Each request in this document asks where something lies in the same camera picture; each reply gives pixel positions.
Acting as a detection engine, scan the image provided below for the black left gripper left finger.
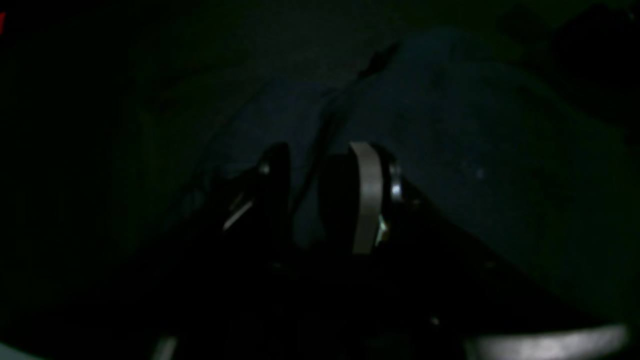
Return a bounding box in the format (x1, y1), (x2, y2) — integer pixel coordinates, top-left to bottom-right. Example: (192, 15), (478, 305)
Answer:
(221, 142), (291, 261)

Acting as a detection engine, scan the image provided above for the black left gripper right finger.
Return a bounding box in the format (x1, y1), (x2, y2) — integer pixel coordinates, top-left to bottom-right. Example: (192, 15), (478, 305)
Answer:
(318, 142), (403, 256)

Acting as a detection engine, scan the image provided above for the dark navy t-shirt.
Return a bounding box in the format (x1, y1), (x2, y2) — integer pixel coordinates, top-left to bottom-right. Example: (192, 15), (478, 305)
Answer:
(162, 28), (639, 322)

